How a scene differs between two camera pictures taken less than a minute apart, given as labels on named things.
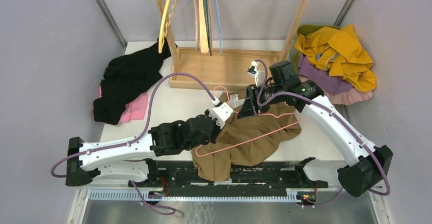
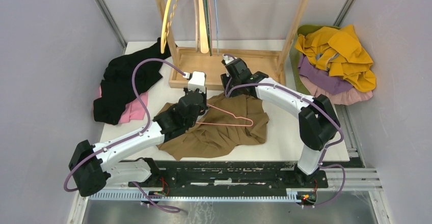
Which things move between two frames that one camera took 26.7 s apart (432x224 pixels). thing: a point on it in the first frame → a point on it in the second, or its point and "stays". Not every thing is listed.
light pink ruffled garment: (350, 96) stays
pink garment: (135, 109) stays
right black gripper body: (253, 92) → (232, 83)
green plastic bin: (302, 29) stays
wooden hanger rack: (222, 68) stays
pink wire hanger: (198, 155) → (236, 117)
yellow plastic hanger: (162, 34) stays
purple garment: (332, 84) stays
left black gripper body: (211, 136) → (192, 122)
